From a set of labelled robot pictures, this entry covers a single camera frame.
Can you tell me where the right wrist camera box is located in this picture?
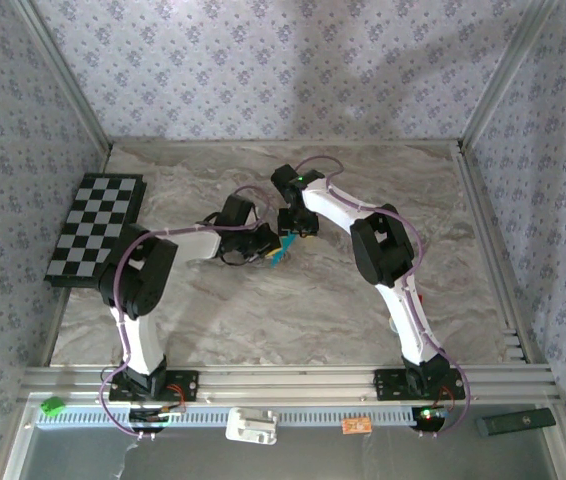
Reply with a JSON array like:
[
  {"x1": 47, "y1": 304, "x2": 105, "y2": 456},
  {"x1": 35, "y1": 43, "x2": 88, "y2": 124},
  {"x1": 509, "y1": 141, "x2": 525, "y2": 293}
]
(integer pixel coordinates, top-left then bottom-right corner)
[{"x1": 270, "y1": 164, "x2": 298, "y2": 191}]

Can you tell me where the grey slotted cable duct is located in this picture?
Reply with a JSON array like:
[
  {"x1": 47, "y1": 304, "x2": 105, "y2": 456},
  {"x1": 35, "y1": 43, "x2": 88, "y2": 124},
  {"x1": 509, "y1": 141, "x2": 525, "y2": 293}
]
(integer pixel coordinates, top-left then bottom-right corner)
[{"x1": 36, "y1": 403, "x2": 427, "y2": 429}]

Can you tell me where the aluminium frame post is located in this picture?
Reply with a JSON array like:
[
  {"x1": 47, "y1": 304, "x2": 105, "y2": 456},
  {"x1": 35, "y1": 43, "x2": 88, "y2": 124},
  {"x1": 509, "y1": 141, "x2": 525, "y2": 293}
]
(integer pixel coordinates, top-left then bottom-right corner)
[
  {"x1": 12, "y1": 0, "x2": 114, "y2": 154},
  {"x1": 460, "y1": 0, "x2": 560, "y2": 151}
]

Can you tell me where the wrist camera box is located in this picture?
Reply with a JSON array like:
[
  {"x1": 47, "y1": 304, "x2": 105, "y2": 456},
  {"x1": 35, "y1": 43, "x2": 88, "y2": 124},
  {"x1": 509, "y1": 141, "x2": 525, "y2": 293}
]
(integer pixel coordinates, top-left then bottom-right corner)
[
  {"x1": 270, "y1": 164, "x2": 298, "y2": 191},
  {"x1": 220, "y1": 194, "x2": 258, "y2": 230}
]

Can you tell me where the small green block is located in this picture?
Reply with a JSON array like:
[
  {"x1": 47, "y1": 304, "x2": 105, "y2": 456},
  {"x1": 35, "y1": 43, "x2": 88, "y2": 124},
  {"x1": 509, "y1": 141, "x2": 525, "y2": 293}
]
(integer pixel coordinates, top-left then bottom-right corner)
[{"x1": 39, "y1": 396, "x2": 68, "y2": 417}]

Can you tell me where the long black bar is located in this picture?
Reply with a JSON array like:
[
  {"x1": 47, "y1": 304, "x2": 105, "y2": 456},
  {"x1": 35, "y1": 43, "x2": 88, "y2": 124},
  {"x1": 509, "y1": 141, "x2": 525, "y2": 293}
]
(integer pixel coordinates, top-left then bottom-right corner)
[{"x1": 475, "y1": 407, "x2": 558, "y2": 439}]

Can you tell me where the aluminium table side rail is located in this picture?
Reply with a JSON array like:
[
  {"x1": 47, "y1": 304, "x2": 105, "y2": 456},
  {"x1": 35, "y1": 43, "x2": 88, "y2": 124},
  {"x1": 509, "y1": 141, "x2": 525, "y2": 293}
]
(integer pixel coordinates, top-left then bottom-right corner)
[{"x1": 455, "y1": 142, "x2": 537, "y2": 365}]

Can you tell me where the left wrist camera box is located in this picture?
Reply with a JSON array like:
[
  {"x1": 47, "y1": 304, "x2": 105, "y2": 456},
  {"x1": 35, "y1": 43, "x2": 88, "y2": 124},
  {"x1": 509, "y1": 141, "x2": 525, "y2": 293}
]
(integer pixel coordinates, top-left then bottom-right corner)
[{"x1": 220, "y1": 194, "x2": 258, "y2": 230}]

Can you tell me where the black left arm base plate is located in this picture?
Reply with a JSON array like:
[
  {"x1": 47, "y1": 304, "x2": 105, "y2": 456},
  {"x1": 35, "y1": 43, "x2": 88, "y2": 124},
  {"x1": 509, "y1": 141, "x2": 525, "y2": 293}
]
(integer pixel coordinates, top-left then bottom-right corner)
[{"x1": 108, "y1": 368, "x2": 200, "y2": 403}]

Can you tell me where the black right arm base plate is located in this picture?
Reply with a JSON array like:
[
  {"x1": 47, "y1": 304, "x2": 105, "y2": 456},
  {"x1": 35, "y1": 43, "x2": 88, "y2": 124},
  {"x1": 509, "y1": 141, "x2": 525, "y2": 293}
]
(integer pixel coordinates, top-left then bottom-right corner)
[{"x1": 373, "y1": 367, "x2": 467, "y2": 402}]

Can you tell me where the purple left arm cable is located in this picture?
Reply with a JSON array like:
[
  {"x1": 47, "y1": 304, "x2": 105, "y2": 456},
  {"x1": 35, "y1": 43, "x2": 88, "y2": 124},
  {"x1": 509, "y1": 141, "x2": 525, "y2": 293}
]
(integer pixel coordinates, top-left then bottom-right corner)
[{"x1": 98, "y1": 185, "x2": 273, "y2": 441}]

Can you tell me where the black white chessboard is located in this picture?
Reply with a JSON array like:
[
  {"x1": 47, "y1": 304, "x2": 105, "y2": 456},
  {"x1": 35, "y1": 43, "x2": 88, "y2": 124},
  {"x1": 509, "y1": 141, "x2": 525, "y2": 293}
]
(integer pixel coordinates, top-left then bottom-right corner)
[{"x1": 44, "y1": 172, "x2": 148, "y2": 290}]

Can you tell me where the aluminium mounting rail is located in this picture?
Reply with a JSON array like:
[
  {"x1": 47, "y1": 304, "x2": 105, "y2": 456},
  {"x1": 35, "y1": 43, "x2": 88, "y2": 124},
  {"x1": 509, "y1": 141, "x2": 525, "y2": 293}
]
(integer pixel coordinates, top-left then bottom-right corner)
[{"x1": 18, "y1": 363, "x2": 562, "y2": 407}]

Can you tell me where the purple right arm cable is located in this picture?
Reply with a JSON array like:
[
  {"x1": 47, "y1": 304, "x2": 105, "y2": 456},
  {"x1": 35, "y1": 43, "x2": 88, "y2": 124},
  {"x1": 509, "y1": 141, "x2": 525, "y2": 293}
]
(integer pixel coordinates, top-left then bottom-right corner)
[{"x1": 292, "y1": 154, "x2": 473, "y2": 441}]

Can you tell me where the white plastic bracket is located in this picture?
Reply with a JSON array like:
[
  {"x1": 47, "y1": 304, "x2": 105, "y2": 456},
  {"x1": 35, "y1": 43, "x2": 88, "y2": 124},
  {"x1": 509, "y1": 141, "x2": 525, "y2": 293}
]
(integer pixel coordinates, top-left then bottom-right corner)
[{"x1": 225, "y1": 407, "x2": 279, "y2": 446}]

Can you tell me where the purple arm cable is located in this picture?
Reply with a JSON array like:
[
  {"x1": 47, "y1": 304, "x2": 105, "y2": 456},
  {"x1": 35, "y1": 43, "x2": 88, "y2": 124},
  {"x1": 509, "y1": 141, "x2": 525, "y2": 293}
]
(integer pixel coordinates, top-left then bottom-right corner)
[
  {"x1": 98, "y1": 185, "x2": 273, "y2": 441},
  {"x1": 292, "y1": 154, "x2": 473, "y2": 441}
]

